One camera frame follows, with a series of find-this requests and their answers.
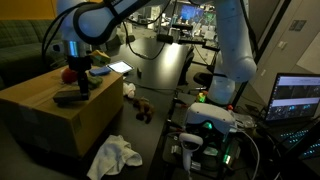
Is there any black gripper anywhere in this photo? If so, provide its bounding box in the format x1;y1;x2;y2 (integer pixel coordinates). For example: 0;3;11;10
67;56;92;100

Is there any red radish plush toy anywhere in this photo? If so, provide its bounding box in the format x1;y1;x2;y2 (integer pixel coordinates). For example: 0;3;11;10
60;66;104;90

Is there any blue sponge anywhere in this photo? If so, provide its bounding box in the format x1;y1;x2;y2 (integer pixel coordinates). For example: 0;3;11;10
89;66;111;76

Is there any black rectangular case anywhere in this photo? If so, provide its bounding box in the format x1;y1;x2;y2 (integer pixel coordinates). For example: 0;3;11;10
53;90;89;104

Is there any brown plush moose toy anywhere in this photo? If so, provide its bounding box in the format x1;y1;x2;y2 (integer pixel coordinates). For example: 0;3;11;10
133;98;155;124

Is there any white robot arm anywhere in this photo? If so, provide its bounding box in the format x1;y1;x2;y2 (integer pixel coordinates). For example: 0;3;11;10
56;0;257;105

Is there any large cardboard box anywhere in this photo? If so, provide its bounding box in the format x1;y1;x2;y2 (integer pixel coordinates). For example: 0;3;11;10
0;69;123;158

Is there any tablet with lit screen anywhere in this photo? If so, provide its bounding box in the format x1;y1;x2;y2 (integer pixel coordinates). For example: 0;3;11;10
107;60;134;74

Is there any small white crumpled cloth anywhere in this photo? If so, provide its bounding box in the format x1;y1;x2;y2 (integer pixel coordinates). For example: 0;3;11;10
123;83;136;99

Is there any green plaid sofa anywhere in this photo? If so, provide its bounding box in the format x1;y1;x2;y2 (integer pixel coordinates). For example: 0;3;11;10
0;19;66;89

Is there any white cloth towel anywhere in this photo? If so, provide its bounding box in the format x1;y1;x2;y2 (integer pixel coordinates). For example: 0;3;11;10
87;135;143;180

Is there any white VR controller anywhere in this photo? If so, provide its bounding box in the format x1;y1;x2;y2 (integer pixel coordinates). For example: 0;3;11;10
179;133;203;172

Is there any white VR headset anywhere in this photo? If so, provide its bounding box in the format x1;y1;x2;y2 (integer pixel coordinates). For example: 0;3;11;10
185;103;236;135

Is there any open laptop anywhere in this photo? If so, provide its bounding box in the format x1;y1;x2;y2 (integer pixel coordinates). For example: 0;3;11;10
260;73;320;157

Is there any black tripod pole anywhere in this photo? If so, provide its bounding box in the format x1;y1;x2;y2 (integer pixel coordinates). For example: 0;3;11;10
232;0;291;107

